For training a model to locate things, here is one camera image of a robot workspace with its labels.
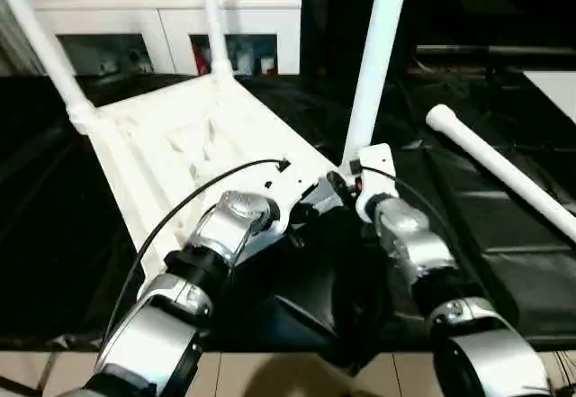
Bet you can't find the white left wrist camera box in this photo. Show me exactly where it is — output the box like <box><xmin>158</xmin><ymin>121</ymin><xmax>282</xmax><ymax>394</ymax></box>
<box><xmin>238</xmin><ymin>158</ymin><xmax>327</xmax><ymax>238</ymax></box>

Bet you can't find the white plastic table leg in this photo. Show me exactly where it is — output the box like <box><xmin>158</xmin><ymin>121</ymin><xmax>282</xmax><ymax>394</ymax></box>
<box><xmin>193</xmin><ymin>0</ymin><xmax>233</xmax><ymax>81</ymax></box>
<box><xmin>425</xmin><ymin>104</ymin><xmax>576</xmax><ymax>245</ymax></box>
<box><xmin>0</xmin><ymin>0</ymin><xmax>98</xmax><ymax>135</ymax></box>
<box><xmin>340</xmin><ymin>0</ymin><xmax>414</xmax><ymax>171</ymax></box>

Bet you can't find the dark cabinet with yellow label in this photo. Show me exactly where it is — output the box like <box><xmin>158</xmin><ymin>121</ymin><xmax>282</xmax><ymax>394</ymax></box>
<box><xmin>299</xmin><ymin>0</ymin><xmax>576</xmax><ymax>74</ymax></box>

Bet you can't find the black horizontal bar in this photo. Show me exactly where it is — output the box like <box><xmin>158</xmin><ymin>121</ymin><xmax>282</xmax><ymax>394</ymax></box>
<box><xmin>414</xmin><ymin>44</ymin><xmax>576</xmax><ymax>60</ymax></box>

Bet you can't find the white plastic table top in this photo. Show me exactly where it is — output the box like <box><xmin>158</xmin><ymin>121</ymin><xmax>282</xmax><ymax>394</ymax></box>
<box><xmin>67</xmin><ymin>71</ymin><xmax>359</xmax><ymax>283</ymax></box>

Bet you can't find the white flat board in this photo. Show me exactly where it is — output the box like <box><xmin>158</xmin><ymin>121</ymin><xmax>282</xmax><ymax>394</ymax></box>
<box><xmin>522</xmin><ymin>69</ymin><xmax>576</xmax><ymax>123</ymax></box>

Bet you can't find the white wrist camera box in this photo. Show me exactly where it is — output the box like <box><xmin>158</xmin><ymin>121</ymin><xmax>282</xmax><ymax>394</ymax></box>
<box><xmin>346</xmin><ymin>143</ymin><xmax>399</xmax><ymax>222</ymax></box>
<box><xmin>238</xmin><ymin>158</ymin><xmax>327</xmax><ymax>238</ymax></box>

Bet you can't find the black work mat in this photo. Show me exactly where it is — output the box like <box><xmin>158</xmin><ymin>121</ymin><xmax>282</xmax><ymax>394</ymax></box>
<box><xmin>0</xmin><ymin>66</ymin><xmax>576</xmax><ymax>366</ymax></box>

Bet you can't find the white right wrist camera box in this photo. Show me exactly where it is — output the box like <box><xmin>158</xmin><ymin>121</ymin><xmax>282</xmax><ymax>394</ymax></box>
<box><xmin>346</xmin><ymin>143</ymin><xmax>399</xmax><ymax>222</ymax></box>

